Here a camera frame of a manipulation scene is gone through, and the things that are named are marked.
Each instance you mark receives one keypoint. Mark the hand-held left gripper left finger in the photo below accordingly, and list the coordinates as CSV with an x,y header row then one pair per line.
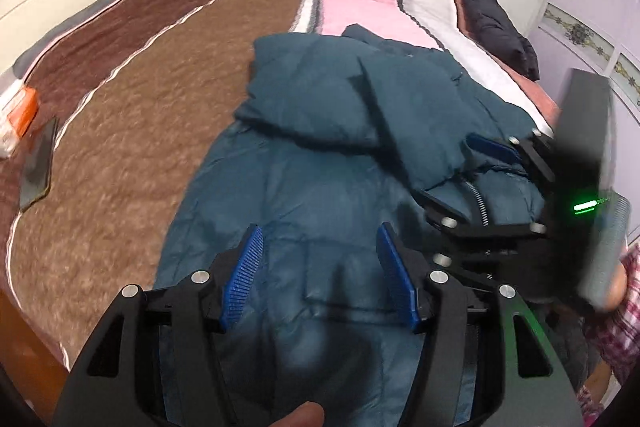
x,y
242,277

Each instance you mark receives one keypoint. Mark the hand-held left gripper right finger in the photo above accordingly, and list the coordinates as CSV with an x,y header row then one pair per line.
x,y
397,279

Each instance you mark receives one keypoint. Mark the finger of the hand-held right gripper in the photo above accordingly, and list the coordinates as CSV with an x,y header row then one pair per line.
x,y
440,207
492,149

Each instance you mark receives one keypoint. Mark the teal down jacket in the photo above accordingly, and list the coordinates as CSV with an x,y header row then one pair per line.
x,y
310,167

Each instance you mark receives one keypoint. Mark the person's right forearm plaid sleeve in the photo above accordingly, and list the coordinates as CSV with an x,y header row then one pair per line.
x,y
617,347

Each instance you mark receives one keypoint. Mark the person's right hand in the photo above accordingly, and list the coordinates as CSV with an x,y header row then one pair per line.
x,y
620,279

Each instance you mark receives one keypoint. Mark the black jacket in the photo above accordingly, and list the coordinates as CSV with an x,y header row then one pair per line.
x,y
497,27

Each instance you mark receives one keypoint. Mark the white wardrobe with ornament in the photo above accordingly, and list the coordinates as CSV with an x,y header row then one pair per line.
x,y
595,7

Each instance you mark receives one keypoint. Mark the striped brown pink blanket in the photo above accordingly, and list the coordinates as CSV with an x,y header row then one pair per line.
x,y
150,107

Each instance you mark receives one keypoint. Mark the dark grey flat pad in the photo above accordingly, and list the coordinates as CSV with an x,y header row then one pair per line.
x,y
39,167

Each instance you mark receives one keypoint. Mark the orange and white packet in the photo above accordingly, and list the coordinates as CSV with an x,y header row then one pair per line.
x,y
17,117

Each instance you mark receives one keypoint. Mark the grey bed sheet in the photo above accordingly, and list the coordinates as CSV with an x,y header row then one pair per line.
x,y
35,52

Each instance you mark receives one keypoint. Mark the wooden bed frame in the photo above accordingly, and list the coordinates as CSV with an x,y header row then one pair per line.
x,y
25,347

